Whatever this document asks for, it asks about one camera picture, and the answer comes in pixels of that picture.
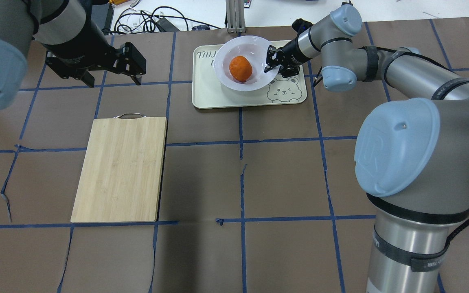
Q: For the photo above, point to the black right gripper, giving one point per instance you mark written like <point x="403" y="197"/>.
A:
<point x="291" y="53"/>

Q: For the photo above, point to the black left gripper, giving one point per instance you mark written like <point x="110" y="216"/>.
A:
<point x="80" y="48"/>

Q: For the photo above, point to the white round plate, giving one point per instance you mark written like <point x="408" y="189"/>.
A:
<point x="254" y="49"/>

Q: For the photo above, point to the orange fruit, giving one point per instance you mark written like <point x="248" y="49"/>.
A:
<point x="240" y="69"/>

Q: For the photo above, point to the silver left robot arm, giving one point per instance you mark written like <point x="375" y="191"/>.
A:
<point x="44" y="21"/>

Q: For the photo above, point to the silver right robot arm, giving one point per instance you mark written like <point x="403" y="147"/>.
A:
<point x="411" y="157"/>

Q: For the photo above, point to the cream bear tray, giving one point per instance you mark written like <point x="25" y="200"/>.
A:
<point x="214" y="87"/>

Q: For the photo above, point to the gold metal cylinder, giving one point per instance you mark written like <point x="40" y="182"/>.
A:
<point x="120" y="2"/>

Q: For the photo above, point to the black power adapter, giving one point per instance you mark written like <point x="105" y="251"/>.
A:
<point x="164" y="25"/>

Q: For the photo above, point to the wooden cutting board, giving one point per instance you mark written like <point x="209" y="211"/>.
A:
<point x="121" y="177"/>

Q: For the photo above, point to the brown paper table cover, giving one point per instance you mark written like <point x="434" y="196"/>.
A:
<point x="256" y="200"/>

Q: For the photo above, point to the aluminium frame post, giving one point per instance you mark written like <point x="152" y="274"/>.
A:
<point x="235" y="16"/>

